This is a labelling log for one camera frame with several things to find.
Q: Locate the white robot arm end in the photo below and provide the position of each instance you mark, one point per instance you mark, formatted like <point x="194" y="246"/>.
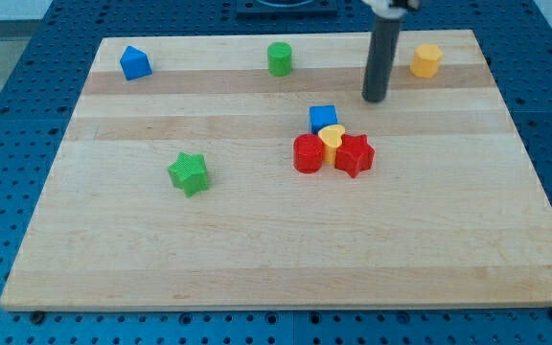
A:
<point x="393" y="9"/>

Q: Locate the red cylinder block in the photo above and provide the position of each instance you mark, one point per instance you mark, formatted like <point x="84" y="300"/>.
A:
<point x="308" y="153"/>

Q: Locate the yellow heart block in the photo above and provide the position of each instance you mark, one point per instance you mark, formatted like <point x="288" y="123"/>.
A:
<point x="331" y="137"/>

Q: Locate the wooden board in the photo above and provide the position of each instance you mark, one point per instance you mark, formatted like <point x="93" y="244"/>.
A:
<point x="452" y="214"/>

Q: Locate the red star block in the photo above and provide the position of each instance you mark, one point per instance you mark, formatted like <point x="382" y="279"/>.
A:
<point x="355" y="155"/>

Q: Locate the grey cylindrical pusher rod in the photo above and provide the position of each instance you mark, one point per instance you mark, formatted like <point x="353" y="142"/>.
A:
<point x="381" y="53"/>

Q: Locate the green cylinder block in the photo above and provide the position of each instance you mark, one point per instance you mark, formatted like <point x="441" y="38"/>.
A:
<point x="279" y="59"/>

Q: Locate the blue cube block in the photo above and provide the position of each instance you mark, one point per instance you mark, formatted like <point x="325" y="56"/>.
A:
<point x="322" y="116"/>

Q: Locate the yellow hexagon block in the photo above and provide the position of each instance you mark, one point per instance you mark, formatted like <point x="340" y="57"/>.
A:
<point x="426" y="61"/>

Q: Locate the blue pentagon block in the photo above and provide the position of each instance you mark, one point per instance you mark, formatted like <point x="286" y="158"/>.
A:
<point x="135" y="64"/>

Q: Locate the green star block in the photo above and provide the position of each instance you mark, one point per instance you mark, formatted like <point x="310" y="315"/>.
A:
<point x="189" y="173"/>

